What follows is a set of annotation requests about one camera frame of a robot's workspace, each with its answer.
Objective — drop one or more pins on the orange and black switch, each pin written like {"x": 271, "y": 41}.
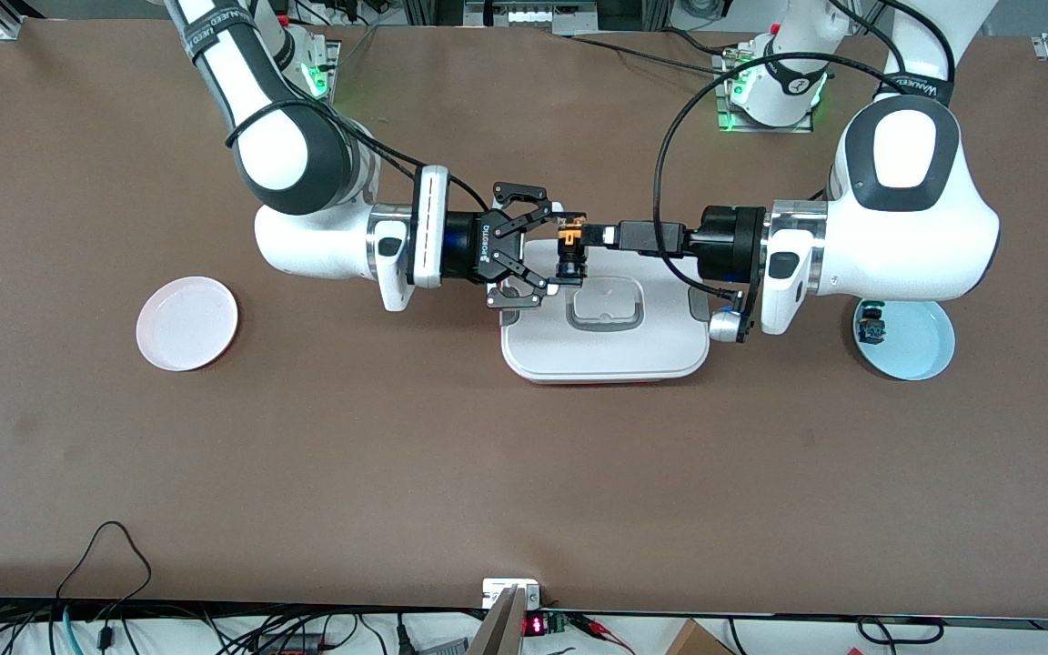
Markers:
{"x": 569, "y": 238}

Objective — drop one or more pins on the white power strip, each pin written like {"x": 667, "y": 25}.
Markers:
{"x": 533, "y": 16}

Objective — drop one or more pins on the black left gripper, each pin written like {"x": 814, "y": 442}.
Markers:
{"x": 730, "y": 243}

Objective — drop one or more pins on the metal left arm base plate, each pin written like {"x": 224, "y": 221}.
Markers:
{"x": 722, "y": 123}

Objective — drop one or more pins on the small white bracket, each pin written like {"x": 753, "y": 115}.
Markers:
{"x": 498, "y": 589}

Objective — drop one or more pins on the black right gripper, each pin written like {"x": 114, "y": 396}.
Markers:
{"x": 468, "y": 246}

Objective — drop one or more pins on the blue and black switch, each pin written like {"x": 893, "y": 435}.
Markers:
{"x": 871, "y": 327}

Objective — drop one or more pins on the red clip lead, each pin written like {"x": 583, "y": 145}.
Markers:
{"x": 601, "y": 629}

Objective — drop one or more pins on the light blue round plate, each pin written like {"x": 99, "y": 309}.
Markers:
{"x": 920, "y": 350}

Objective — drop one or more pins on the red digit display module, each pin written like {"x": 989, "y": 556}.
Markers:
{"x": 538, "y": 625}

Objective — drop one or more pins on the aluminium camera post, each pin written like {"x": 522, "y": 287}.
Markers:
{"x": 501, "y": 628}

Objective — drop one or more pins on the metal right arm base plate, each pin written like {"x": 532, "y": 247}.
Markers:
{"x": 331, "y": 55}

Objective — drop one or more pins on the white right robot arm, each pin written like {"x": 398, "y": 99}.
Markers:
{"x": 287, "y": 155}

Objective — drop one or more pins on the white lunch box grey clips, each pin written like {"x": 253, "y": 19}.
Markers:
{"x": 606, "y": 350}

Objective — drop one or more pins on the pink round plate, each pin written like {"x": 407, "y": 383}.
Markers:
{"x": 187, "y": 327}

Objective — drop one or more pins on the brown cardboard box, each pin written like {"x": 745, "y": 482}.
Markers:
{"x": 697, "y": 641}

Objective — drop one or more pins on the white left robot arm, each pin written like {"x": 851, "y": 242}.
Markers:
{"x": 897, "y": 236}

